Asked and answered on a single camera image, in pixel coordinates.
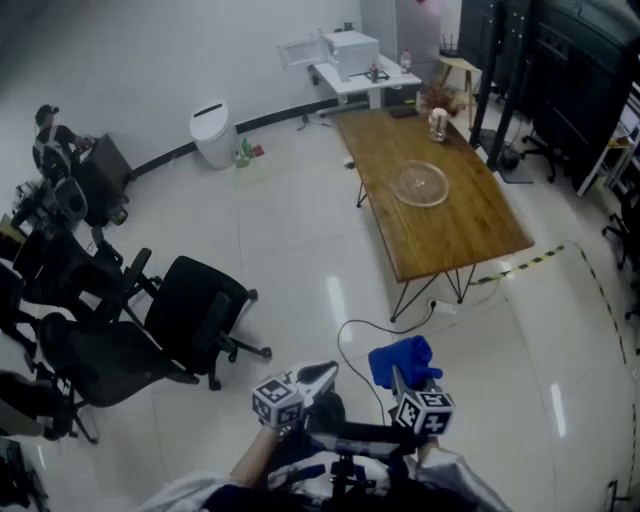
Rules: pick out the flat black device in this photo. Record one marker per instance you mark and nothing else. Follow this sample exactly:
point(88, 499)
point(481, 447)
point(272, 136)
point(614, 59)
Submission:
point(403, 112)

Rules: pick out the clear glass jar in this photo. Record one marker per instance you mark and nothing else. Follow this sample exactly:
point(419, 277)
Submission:
point(439, 125)

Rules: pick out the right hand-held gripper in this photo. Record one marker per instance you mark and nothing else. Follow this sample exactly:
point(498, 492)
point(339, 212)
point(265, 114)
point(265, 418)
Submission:
point(425, 412)

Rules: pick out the white refrigerator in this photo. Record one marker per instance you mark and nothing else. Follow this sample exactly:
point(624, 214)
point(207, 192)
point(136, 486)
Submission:
point(400, 25)

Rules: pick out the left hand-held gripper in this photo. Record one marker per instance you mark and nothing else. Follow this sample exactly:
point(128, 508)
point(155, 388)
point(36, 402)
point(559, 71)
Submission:
point(277, 402)

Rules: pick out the dried flower bouquet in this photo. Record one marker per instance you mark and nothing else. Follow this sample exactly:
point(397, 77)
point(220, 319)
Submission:
point(442, 95)

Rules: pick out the green bottle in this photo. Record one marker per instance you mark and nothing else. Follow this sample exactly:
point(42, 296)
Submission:
point(243, 155)

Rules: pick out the blue cloth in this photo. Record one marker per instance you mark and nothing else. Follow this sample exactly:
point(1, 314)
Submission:
point(400, 357)

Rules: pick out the black chest camera rig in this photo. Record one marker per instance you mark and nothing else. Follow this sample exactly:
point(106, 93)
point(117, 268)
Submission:
point(350, 440)

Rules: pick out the black office chair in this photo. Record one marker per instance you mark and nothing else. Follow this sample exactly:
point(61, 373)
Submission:
point(105, 365)
point(195, 310)
point(60, 270)
point(625, 220)
point(542, 145)

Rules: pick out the white microwave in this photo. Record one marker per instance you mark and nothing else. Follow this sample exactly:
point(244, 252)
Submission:
point(350, 50)

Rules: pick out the person's left forearm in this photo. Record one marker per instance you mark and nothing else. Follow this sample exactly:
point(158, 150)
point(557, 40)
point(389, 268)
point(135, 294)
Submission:
point(255, 457)

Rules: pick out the white trash bin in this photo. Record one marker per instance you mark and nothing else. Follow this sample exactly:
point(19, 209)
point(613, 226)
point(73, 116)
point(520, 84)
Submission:
point(215, 132)

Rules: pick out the black metal stand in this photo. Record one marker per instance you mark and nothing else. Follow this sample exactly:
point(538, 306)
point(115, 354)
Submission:
point(500, 100)

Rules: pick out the white desk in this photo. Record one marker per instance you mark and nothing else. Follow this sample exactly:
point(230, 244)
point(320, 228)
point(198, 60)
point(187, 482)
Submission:
point(350, 82)

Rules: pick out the clear bottle with red cap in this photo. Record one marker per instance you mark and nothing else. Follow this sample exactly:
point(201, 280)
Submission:
point(405, 62)

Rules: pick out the person's torso in white clothing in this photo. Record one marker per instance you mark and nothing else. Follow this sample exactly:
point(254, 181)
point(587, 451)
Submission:
point(210, 495)

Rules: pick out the large black cabinet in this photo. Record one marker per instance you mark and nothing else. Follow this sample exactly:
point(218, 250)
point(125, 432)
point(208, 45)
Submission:
point(575, 75)

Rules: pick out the white shelf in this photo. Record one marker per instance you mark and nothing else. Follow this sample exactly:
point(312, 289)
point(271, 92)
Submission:
point(615, 150)

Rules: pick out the black square frame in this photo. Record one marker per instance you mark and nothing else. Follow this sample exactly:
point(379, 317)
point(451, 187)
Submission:
point(372, 75)

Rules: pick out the yellow-black striped floor strip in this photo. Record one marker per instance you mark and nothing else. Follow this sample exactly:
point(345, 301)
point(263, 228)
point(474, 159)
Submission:
point(540, 258)

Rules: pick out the glass microwave turntable plate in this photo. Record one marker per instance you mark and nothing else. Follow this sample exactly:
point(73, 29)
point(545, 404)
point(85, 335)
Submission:
point(420, 182)

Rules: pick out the grey-backed office chair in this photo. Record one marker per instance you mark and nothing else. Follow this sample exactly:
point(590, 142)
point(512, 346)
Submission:
point(67, 200)

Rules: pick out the person's right forearm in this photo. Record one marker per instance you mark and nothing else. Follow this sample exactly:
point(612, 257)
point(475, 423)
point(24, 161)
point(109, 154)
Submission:
point(460, 480)

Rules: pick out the small dark bottle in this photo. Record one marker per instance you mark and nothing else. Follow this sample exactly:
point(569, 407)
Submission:
point(373, 72)

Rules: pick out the yellow stool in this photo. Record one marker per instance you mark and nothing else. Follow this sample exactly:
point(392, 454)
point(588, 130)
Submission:
point(460, 67)

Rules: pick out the wooden table with black legs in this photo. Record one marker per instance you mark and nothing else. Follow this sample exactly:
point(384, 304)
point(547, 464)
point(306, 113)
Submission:
point(440, 235)

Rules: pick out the small red box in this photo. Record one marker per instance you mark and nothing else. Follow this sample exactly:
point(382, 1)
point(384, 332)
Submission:
point(258, 150)

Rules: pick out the brown cabinet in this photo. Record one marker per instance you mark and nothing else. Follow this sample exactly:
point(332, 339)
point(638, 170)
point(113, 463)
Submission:
point(107, 162)

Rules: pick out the white power strip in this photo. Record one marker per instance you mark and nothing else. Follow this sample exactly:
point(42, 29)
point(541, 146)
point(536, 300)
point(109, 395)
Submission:
point(442, 306)

